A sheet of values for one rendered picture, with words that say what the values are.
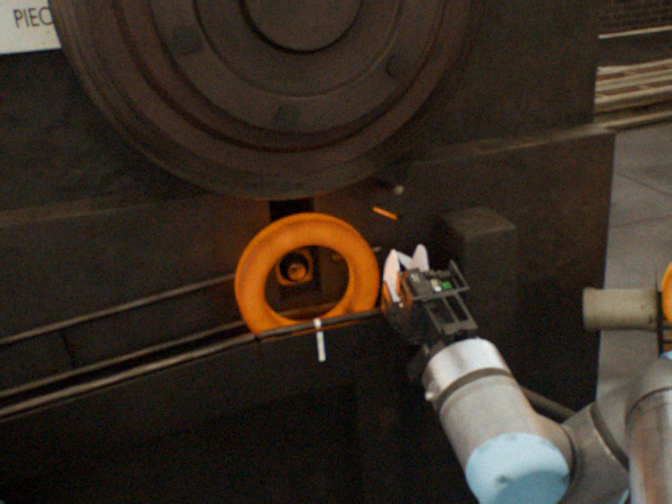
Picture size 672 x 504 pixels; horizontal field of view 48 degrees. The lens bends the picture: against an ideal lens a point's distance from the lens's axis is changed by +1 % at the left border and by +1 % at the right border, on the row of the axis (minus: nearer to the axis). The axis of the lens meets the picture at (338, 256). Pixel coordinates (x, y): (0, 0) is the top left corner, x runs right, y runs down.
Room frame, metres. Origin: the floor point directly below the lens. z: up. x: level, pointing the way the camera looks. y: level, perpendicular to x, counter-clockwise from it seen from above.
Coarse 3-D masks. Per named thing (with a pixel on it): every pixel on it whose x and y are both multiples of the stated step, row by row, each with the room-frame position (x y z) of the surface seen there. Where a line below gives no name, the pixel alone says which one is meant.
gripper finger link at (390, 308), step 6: (384, 282) 0.86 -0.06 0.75; (384, 288) 0.86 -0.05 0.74; (384, 294) 0.84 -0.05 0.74; (390, 294) 0.83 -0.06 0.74; (384, 300) 0.83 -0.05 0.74; (390, 300) 0.82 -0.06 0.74; (384, 306) 0.82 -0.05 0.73; (390, 306) 0.81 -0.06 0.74; (396, 306) 0.81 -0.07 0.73; (384, 312) 0.82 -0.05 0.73; (390, 312) 0.80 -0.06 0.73; (396, 312) 0.80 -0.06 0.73; (390, 318) 0.80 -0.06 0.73; (396, 318) 0.80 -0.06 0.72; (390, 324) 0.80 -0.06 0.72; (396, 324) 0.80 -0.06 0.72
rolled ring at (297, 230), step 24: (288, 216) 0.87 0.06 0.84; (312, 216) 0.87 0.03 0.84; (264, 240) 0.84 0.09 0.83; (288, 240) 0.84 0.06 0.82; (312, 240) 0.85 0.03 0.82; (336, 240) 0.86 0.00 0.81; (360, 240) 0.86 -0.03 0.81; (240, 264) 0.85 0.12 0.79; (264, 264) 0.84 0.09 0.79; (360, 264) 0.86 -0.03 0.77; (240, 288) 0.83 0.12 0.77; (360, 288) 0.86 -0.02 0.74; (264, 312) 0.84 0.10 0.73; (336, 312) 0.87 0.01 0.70
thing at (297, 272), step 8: (288, 256) 0.95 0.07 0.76; (296, 256) 0.95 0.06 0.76; (304, 256) 0.95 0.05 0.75; (280, 264) 0.94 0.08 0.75; (288, 264) 0.94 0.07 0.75; (296, 264) 0.93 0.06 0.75; (304, 264) 0.94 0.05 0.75; (280, 272) 0.94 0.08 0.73; (288, 272) 0.93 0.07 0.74; (296, 272) 0.93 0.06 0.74; (304, 272) 0.94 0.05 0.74; (288, 280) 0.94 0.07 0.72; (296, 280) 0.94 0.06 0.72
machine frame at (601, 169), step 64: (512, 0) 1.05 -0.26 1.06; (576, 0) 1.08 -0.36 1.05; (0, 64) 0.90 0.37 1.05; (64, 64) 0.92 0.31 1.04; (512, 64) 1.06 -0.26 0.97; (576, 64) 1.08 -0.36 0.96; (0, 128) 0.90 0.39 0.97; (64, 128) 0.91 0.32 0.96; (448, 128) 1.03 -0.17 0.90; (512, 128) 1.06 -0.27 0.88; (576, 128) 1.06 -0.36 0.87; (0, 192) 0.89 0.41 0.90; (64, 192) 0.91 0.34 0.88; (128, 192) 0.93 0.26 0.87; (192, 192) 0.91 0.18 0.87; (384, 192) 0.95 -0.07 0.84; (448, 192) 0.97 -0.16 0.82; (512, 192) 1.00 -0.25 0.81; (576, 192) 1.02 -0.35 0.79; (0, 256) 0.84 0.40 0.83; (64, 256) 0.85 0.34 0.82; (128, 256) 0.87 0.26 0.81; (192, 256) 0.89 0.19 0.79; (320, 256) 0.93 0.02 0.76; (384, 256) 0.95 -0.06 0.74; (576, 256) 1.02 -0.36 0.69; (0, 320) 0.83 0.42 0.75; (128, 320) 0.87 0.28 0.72; (192, 320) 0.89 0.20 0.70; (576, 320) 1.02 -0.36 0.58; (0, 384) 0.83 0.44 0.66; (576, 384) 1.02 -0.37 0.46; (128, 448) 0.86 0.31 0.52; (192, 448) 0.88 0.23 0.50; (256, 448) 0.90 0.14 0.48; (320, 448) 0.92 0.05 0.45; (448, 448) 0.97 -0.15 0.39
